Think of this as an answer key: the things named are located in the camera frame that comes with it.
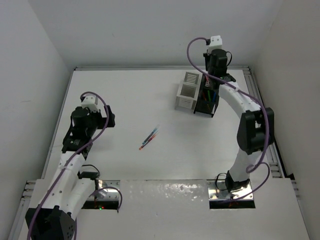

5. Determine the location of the green pencil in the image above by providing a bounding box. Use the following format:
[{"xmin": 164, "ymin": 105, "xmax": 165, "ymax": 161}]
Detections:
[{"xmin": 207, "ymin": 90, "xmax": 212, "ymax": 102}]

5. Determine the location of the dark blue red pen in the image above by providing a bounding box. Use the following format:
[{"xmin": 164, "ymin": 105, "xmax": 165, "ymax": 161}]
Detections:
[{"xmin": 141, "ymin": 131, "xmax": 160, "ymax": 148}]

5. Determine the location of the orange red pen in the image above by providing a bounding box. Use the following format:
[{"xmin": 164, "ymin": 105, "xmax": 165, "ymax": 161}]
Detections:
[{"xmin": 138, "ymin": 133, "xmax": 159, "ymax": 151}]

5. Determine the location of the light blue pencil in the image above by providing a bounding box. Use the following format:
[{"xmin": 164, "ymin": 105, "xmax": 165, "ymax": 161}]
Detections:
[{"xmin": 212, "ymin": 92, "xmax": 217, "ymax": 103}]

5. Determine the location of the blue clear pen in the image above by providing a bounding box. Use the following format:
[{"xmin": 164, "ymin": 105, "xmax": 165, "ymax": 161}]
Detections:
[{"xmin": 142, "ymin": 124, "xmax": 160, "ymax": 145}]

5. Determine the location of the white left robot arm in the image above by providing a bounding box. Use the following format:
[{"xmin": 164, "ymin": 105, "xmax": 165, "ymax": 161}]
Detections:
[{"xmin": 25, "ymin": 103, "xmax": 115, "ymax": 240}]

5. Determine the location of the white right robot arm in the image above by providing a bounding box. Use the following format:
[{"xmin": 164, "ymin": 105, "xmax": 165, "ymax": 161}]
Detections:
[{"xmin": 205, "ymin": 49, "xmax": 275, "ymax": 192}]

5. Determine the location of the black slotted container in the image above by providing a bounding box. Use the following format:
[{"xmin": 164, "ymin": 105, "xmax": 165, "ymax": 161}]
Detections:
[{"xmin": 193, "ymin": 74, "xmax": 219, "ymax": 117}]

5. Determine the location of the white slotted container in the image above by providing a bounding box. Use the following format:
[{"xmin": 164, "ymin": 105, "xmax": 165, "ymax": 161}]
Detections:
[{"xmin": 175, "ymin": 71, "xmax": 201, "ymax": 110}]

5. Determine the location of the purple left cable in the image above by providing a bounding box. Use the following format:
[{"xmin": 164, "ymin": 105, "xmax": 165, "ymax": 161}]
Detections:
[{"xmin": 26, "ymin": 91, "xmax": 111, "ymax": 240}]

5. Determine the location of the purple cable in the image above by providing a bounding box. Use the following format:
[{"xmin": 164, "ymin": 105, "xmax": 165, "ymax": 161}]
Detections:
[
  {"xmin": 26, "ymin": 91, "xmax": 111, "ymax": 240},
  {"xmin": 186, "ymin": 36, "xmax": 271, "ymax": 201}
]

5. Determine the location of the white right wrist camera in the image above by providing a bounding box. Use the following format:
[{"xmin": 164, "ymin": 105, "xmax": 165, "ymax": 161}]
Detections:
[{"xmin": 207, "ymin": 35, "xmax": 223, "ymax": 55}]

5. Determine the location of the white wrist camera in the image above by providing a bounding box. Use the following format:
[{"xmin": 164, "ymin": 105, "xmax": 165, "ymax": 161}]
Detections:
[
  {"xmin": 81, "ymin": 95, "xmax": 99, "ymax": 113},
  {"xmin": 207, "ymin": 35, "xmax": 223, "ymax": 55}
]

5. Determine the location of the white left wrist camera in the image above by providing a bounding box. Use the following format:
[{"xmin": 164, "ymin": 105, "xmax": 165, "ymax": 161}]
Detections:
[{"xmin": 81, "ymin": 95, "xmax": 99, "ymax": 113}]

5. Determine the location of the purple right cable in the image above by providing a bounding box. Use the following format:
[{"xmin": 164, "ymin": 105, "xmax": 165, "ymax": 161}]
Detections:
[{"xmin": 186, "ymin": 36, "xmax": 271, "ymax": 201}]

